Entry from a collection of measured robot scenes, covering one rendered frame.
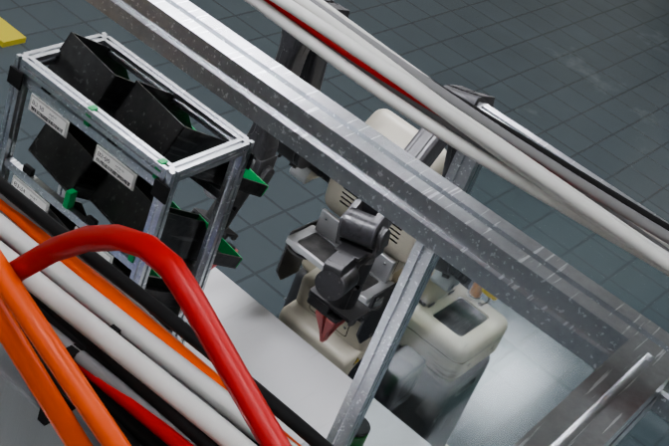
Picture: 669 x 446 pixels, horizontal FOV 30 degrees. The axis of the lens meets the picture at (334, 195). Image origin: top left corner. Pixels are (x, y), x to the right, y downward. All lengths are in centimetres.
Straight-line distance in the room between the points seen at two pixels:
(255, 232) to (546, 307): 360
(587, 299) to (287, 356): 179
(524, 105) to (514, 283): 526
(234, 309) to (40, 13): 298
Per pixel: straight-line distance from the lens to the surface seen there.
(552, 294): 110
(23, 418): 73
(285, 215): 482
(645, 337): 110
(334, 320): 224
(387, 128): 275
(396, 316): 172
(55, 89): 197
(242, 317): 290
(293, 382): 278
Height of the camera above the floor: 267
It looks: 32 degrees down
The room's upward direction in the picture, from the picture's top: 22 degrees clockwise
